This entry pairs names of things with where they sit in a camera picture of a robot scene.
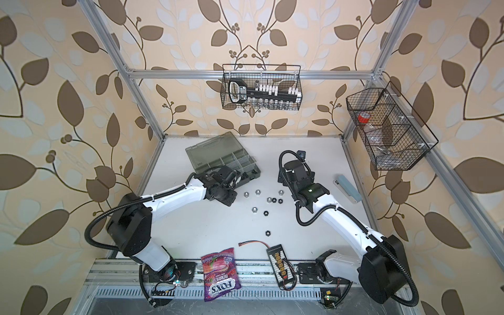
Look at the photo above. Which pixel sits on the black wire basket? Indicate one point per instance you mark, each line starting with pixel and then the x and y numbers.
pixel 396 137
pixel 284 75

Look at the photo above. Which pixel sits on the red item in basket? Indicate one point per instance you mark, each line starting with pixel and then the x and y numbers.
pixel 363 118

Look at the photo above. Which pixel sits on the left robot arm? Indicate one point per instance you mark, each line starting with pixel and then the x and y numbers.
pixel 130 223

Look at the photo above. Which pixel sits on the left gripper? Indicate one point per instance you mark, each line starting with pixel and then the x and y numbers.
pixel 230 201

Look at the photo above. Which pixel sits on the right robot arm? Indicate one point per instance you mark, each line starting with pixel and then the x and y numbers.
pixel 381 267

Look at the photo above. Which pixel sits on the black wire basket centre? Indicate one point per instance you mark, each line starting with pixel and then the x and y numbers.
pixel 284 75

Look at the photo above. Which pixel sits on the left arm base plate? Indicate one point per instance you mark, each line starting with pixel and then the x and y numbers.
pixel 174 271

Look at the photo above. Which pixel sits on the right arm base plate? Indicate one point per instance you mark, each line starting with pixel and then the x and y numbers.
pixel 309 273

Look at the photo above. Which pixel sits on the socket set with ratchet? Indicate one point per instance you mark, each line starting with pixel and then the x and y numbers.
pixel 240 92

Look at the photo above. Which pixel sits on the grey plastic organizer box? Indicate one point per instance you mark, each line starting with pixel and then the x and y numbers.
pixel 223 150

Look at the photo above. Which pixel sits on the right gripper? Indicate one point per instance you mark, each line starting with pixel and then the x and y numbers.
pixel 283 171

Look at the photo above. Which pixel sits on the black parallel charging board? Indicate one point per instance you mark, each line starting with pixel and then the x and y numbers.
pixel 283 270

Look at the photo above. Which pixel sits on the purple Fox's candy bag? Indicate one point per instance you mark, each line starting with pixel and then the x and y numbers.
pixel 220 275

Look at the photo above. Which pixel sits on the black wire basket right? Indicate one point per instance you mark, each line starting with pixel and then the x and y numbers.
pixel 396 137

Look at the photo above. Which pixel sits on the light blue sharpening block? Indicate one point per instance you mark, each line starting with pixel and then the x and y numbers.
pixel 348 189

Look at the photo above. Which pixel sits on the red black wire lead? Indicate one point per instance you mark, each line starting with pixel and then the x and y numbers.
pixel 253 242

